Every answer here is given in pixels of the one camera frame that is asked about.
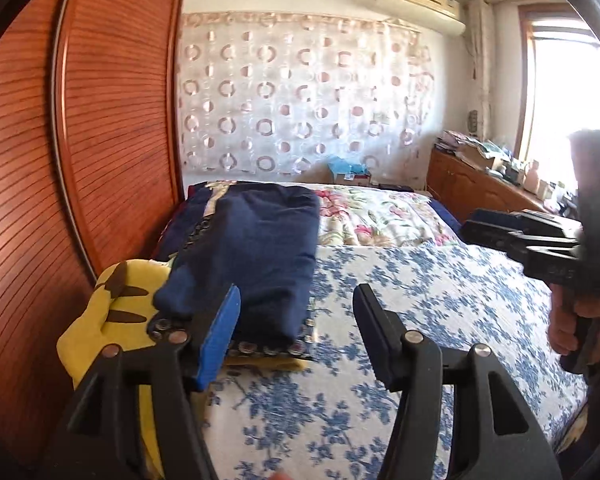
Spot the wood-framed window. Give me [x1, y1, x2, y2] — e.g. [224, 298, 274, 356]
[515, 2, 600, 186]

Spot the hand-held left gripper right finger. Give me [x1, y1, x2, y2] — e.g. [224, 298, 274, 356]
[352, 284, 563, 480]

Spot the person's right hand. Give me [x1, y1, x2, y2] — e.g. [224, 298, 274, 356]
[549, 282, 600, 357]

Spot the pink bottle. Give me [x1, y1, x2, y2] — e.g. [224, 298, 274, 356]
[522, 160, 541, 193]

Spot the sheer circle-patterned curtain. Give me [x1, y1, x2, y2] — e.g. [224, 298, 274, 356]
[175, 10, 433, 186]

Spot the wooden slatted wardrobe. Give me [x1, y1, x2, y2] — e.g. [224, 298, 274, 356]
[0, 0, 191, 466]

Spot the navy printed t-shirt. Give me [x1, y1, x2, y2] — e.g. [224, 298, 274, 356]
[152, 183, 322, 346]

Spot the pink floral quilt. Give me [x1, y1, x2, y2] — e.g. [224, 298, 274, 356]
[300, 182, 463, 248]

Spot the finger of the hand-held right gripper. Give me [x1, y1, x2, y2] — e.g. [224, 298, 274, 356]
[459, 209, 531, 263]
[512, 210, 583, 241]

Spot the cardboard box of papers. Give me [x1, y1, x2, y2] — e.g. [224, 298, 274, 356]
[432, 130, 506, 171]

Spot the blue tissue box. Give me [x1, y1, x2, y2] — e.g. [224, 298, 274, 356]
[327, 155, 373, 186]

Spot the blue floral bed sheet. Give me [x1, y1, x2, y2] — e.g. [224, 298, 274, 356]
[200, 242, 588, 480]

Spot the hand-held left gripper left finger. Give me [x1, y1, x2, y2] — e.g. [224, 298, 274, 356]
[40, 284, 242, 480]

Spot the cream air conditioner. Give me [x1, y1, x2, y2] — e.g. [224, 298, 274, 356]
[375, 0, 467, 36]

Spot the wooden low cabinet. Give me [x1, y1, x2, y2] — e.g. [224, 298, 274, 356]
[426, 147, 581, 226]

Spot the navy blanket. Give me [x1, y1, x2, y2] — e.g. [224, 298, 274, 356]
[155, 182, 463, 261]

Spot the beige window drape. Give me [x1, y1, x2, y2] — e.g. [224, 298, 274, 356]
[466, 0, 493, 141]

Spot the yellow plush toy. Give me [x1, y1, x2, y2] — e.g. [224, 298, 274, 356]
[56, 259, 181, 480]

